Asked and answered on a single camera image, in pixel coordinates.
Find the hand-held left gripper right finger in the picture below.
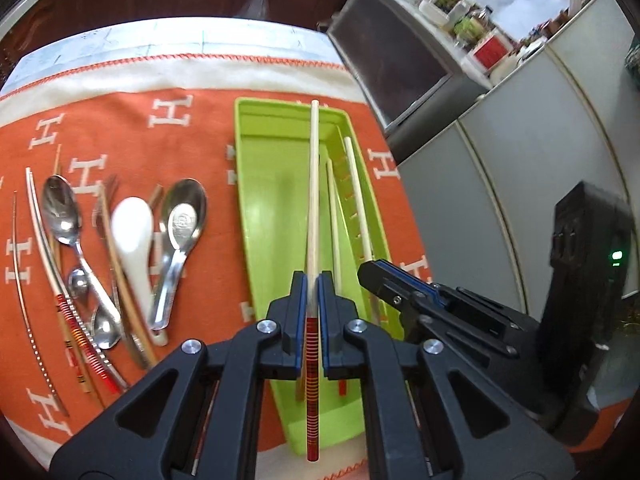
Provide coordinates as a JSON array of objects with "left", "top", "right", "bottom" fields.
[{"left": 317, "top": 270, "right": 578, "bottom": 480}]

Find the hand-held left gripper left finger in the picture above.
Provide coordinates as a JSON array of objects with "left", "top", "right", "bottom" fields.
[{"left": 50, "top": 271, "right": 307, "bottom": 480}]

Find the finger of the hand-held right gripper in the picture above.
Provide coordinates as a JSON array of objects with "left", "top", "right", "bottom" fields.
[
  {"left": 357, "top": 260, "right": 519, "bottom": 359},
  {"left": 379, "top": 259, "right": 522, "bottom": 334}
]

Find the green plastic utensil tray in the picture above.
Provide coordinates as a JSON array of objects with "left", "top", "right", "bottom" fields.
[{"left": 234, "top": 97, "right": 396, "bottom": 453}]

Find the small steel spoon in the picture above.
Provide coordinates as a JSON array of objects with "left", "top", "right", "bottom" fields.
[
  {"left": 91, "top": 305, "right": 125, "bottom": 352},
  {"left": 67, "top": 267, "right": 96, "bottom": 308}
]

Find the large steel spoon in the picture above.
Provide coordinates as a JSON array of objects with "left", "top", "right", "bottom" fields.
[{"left": 41, "top": 175, "right": 123, "bottom": 323}]

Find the thin metal chopstick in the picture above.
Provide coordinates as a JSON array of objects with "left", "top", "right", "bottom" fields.
[{"left": 11, "top": 191, "right": 71, "bottom": 417}]

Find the grey refrigerator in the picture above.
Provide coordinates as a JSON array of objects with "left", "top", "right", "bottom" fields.
[{"left": 385, "top": 0, "right": 640, "bottom": 411}]

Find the steel soup spoon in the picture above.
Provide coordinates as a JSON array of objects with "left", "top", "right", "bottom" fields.
[{"left": 148, "top": 178, "right": 208, "bottom": 331}]

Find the white ceramic soup spoon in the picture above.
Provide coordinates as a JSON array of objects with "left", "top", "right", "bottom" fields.
[{"left": 111, "top": 196, "right": 170, "bottom": 347}]

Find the orange patterned blanket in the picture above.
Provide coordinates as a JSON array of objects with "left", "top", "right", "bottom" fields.
[{"left": 0, "top": 57, "right": 628, "bottom": 480}]

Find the steel fork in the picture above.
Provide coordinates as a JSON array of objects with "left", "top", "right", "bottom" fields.
[{"left": 91, "top": 175, "right": 136, "bottom": 356}]

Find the freestanding kitchen appliance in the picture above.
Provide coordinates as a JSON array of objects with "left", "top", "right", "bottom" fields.
[{"left": 317, "top": 0, "right": 493, "bottom": 133}]

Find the red box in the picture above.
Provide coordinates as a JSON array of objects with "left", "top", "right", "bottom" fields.
[{"left": 472, "top": 30, "right": 511, "bottom": 68}]

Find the white bowl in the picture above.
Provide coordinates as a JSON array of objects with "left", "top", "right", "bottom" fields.
[{"left": 419, "top": 0, "right": 451, "bottom": 23}]

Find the white patterned tablecloth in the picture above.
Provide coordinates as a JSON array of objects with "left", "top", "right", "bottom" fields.
[{"left": 7, "top": 16, "right": 346, "bottom": 93}]

